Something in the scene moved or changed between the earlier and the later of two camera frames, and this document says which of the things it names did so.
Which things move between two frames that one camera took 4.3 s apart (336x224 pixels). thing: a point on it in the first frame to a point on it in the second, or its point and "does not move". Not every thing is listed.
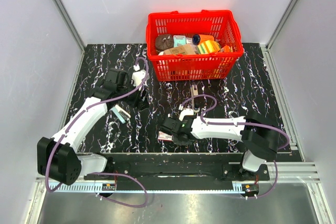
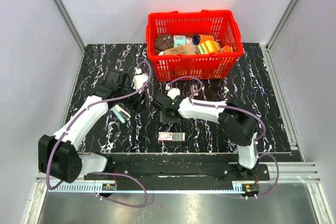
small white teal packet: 122,114 does not move
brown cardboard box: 182,49 does not move
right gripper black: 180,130 to 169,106
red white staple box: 165,136 does not move
